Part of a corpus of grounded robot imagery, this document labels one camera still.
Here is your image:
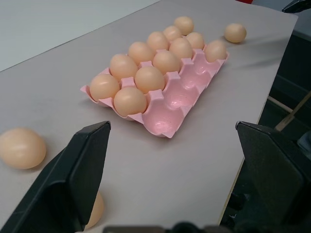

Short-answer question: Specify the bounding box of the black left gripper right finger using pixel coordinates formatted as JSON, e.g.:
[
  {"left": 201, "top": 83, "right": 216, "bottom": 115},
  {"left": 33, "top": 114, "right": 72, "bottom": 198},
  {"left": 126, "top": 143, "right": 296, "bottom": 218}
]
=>
[{"left": 235, "top": 121, "right": 311, "bottom": 233}]

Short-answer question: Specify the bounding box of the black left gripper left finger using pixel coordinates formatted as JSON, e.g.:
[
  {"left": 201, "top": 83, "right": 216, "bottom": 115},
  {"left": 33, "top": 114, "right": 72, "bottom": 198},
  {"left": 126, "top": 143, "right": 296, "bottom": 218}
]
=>
[{"left": 0, "top": 120, "right": 112, "bottom": 233}]

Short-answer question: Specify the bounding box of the pink plastic egg tray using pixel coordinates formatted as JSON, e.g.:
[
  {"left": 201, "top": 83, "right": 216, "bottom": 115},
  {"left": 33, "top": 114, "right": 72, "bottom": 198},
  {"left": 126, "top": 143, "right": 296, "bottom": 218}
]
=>
[{"left": 79, "top": 43, "right": 230, "bottom": 139}]

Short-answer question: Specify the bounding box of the beige egg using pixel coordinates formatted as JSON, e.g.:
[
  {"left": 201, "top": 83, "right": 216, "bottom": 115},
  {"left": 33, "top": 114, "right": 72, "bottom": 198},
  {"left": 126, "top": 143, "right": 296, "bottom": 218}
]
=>
[
  {"left": 224, "top": 23, "right": 247, "bottom": 44},
  {"left": 85, "top": 193, "right": 105, "bottom": 230},
  {"left": 146, "top": 31, "right": 170, "bottom": 51},
  {"left": 185, "top": 32, "right": 205, "bottom": 50},
  {"left": 204, "top": 40, "right": 228, "bottom": 63},
  {"left": 109, "top": 53, "right": 138, "bottom": 82},
  {"left": 0, "top": 128, "right": 47, "bottom": 170},
  {"left": 128, "top": 41, "right": 156, "bottom": 66},
  {"left": 173, "top": 16, "right": 194, "bottom": 36},
  {"left": 169, "top": 37, "right": 193, "bottom": 59},
  {"left": 153, "top": 50, "right": 181, "bottom": 73},
  {"left": 113, "top": 86, "right": 148, "bottom": 116},
  {"left": 135, "top": 66, "right": 165, "bottom": 95},
  {"left": 163, "top": 25, "right": 182, "bottom": 41},
  {"left": 89, "top": 74, "right": 121, "bottom": 102}
]

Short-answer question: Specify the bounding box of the light wooden slat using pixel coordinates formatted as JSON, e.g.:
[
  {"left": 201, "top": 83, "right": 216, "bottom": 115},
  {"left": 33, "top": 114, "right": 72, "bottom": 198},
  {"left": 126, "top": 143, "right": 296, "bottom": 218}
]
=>
[
  {"left": 275, "top": 89, "right": 311, "bottom": 132},
  {"left": 267, "top": 96, "right": 294, "bottom": 114}
]

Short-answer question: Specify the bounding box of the black angular object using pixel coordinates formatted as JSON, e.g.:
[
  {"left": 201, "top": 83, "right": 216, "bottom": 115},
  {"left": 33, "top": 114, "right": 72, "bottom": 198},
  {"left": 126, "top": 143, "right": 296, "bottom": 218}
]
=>
[{"left": 281, "top": 0, "right": 311, "bottom": 13}]

